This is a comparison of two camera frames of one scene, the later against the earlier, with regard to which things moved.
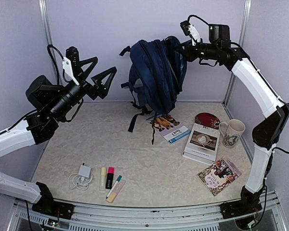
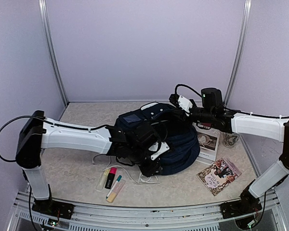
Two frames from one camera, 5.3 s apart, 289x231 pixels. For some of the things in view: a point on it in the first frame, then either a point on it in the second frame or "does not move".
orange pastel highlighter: [115, 191] does not move
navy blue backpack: [156, 73] to [178, 131]
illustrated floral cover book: [219, 176] does not move
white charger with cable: [81, 180] to [151, 179]
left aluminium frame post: [44, 6] does not move
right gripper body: [211, 51] to [206, 114]
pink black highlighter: [110, 177] does not move
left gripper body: [60, 105] to [137, 157]
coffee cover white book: [201, 144] does not move
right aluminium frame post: [243, 32] does not move
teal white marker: [114, 186] does not move
